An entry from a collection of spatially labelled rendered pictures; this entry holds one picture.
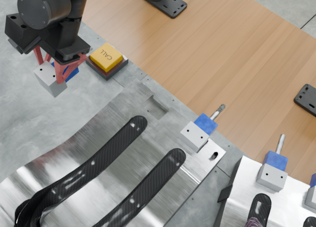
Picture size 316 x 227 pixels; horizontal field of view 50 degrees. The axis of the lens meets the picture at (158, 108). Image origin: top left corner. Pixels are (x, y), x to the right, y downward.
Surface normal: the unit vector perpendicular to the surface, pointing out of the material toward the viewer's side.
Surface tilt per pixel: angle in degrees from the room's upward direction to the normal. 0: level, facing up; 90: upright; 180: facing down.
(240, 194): 0
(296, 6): 0
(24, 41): 91
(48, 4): 53
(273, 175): 0
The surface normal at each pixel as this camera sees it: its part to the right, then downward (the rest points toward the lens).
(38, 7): -0.37, 0.50
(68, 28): 0.74, 0.62
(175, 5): 0.07, -0.46
